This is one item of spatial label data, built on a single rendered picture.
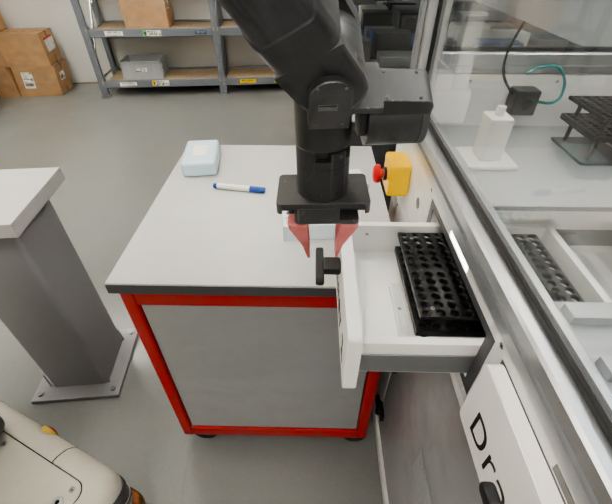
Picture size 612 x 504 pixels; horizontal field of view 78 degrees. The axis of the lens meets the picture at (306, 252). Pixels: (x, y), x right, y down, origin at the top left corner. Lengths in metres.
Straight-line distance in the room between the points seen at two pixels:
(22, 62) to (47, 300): 3.79
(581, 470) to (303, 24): 0.37
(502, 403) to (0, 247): 1.14
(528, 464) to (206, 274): 0.58
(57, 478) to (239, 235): 0.73
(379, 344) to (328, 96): 0.29
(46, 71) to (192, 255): 4.13
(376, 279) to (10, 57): 4.60
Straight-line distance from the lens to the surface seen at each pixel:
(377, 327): 0.56
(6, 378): 1.86
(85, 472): 1.18
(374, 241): 0.67
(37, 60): 4.83
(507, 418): 0.43
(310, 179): 0.40
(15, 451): 1.29
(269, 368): 0.97
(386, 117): 0.38
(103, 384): 1.63
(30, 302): 1.35
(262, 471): 1.35
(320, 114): 0.33
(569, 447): 0.39
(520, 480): 0.43
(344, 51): 0.29
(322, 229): 0.81
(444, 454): 0.72
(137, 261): 0.84
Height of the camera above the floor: 1.27
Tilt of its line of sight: 40 degrees down
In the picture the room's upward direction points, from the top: straight up
